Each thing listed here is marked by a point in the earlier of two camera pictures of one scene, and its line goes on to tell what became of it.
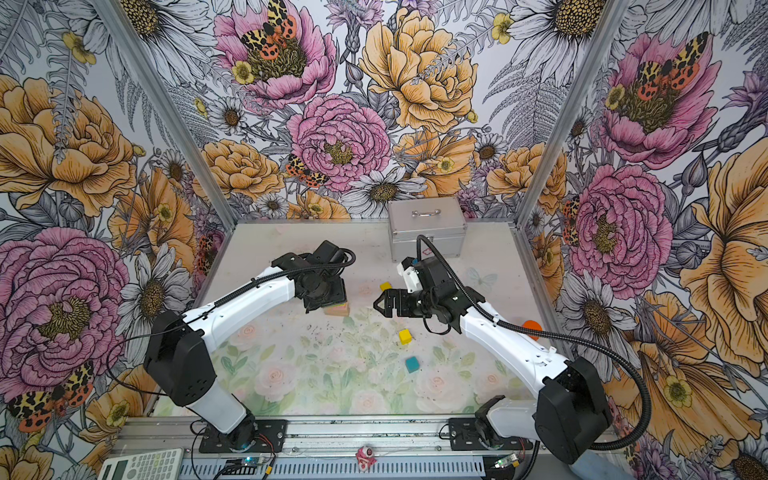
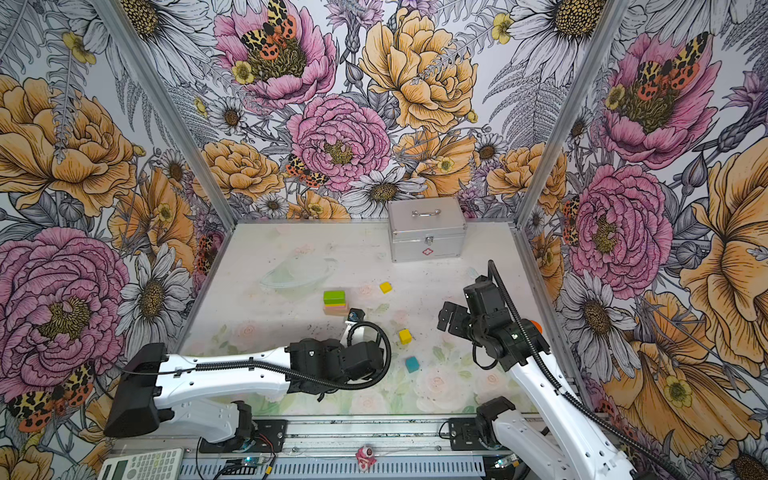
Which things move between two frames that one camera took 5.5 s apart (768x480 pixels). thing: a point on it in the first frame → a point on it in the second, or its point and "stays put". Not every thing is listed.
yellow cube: (405, 336) stays put
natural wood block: (344, 312) stays put
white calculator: (164, 464) stays put
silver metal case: (441, 219) stays put
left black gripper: (338, 295) → (331, 342)
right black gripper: (402, 310) → (460, 313)
